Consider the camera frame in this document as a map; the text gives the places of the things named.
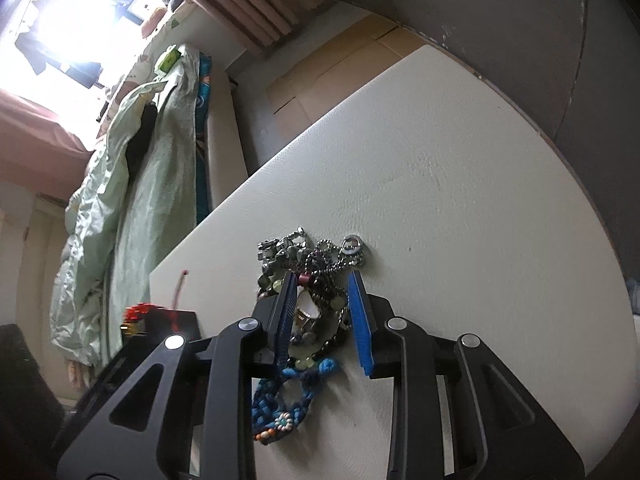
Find blue crocheted bracelet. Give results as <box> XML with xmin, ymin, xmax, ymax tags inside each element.
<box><xmin>251</xmin><ymin>357</ymin><xmax>336</xmax><ymax>445</ymax></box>

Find pile of mixed jewelry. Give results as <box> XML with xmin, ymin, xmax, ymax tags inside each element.
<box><xmin>256</xmin><ymin>227</ymin><xmax>372</xmax><ymax>368</ymax></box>

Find light green quilt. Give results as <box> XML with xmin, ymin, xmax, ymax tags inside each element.
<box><xmin>49</xmin><ymin>80</ymin><xmax>168</xmax><ymax>367</ymax></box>

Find dark hanging clothes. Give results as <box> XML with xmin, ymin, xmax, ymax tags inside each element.
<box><xmin>14</xmin><ymin>24</ymin><xmax>104</xmax><ymax>87</ymax></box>

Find pink curtain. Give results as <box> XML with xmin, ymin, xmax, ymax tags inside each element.
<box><xmin>0</xmin><ymin>87</ymin><xmax>97</xmax><ymax>197</ymax></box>
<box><xmin>150</xmin><ymin>0</ymin><xmax>332</xmax><ymax>59</ymax></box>

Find blue printed mattress cover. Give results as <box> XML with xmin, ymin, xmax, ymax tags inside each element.
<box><xmin>192</xmin><ymin>55</ymin><xmax>214</xmax><ymax>227</ymax></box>

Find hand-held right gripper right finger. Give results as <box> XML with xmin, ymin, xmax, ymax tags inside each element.
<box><xmin>348</xmin><ymin>271</ymin><xmax>586</xmax><ymax>480</ymax></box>

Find black cloth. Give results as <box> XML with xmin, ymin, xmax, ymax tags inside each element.
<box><xmin>125</xmin><ymin>102</ymin><xmax>159</xmax><ymax>179</ymax></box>

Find printed window seat cushion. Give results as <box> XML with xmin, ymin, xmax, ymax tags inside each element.
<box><xmin>99</xmin><ymin>4</ymin><xmax>197</xmax><ymax>128</ymax></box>

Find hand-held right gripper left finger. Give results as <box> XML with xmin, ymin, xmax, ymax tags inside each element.
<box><xmin>55</xmin><ymin>272</ymin><xmax>301</xmax><ymax>480</ymax></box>

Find green tissue box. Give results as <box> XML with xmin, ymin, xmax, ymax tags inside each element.
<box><xmin>154</xmin><ymin>47</ymin><xmax>182</xmax><ymax>74</ymax></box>

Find black square box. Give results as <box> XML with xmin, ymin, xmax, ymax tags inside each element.
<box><xmin>120</xmin><ymin>302</ymin><xmax>203</xmax><ymax>350</ymax></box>

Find orange plush toy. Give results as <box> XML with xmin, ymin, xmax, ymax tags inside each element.
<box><xmin>141</xmin><ymin>7</ymin><xmax>167</xmax><ymax>37</ymax></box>

